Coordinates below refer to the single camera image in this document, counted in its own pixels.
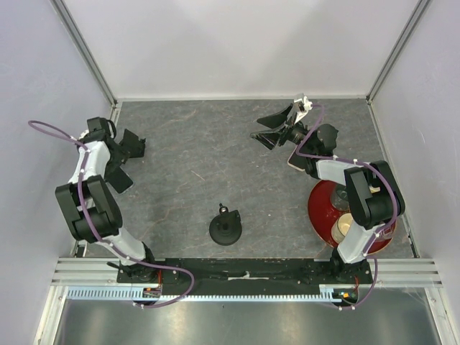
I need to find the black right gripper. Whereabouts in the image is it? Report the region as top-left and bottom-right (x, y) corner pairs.
(250, 103), (316, 153)

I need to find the black phone clear case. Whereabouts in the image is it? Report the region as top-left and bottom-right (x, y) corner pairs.
(106, 167), (134, 194)

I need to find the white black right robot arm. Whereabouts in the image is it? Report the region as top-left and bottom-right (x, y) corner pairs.
(250, 100), (405, 283)

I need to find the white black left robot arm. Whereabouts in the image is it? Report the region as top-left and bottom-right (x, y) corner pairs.
(55, 117), (158, 282)

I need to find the black phone pink case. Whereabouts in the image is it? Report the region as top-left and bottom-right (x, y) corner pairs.
(287, 149), (306, 172)

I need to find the clear plastic cup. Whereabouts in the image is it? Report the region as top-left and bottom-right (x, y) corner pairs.
(330, 185), (349, 212)

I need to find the red round tray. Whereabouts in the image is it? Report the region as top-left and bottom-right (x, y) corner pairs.
(307, 180), (397, 255)

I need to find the beige paper cup lower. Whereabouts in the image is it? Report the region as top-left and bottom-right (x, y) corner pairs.
(331, 213), (353, 244)

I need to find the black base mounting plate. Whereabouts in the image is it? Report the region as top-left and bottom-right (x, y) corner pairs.
(116, 258), (372, 295)

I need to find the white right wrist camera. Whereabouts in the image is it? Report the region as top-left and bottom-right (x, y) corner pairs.
(293, 93), (313, 124)

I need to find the black round base mount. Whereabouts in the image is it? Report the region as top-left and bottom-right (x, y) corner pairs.
(209, 203), (242, 246)

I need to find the left aluminium frame post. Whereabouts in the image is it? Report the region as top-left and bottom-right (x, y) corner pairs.
(50, 0), (118, 108)

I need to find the aluminium frame post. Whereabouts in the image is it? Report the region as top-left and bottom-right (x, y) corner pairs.
(50, 0), (118, 108)
(366, 0), (432, 105)

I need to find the grey slotted cable duct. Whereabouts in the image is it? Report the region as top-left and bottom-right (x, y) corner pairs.
(68, 285), (359, 303)

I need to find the right aluminium frame post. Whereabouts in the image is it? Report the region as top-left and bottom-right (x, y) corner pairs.
(366, 0), (432, 105)

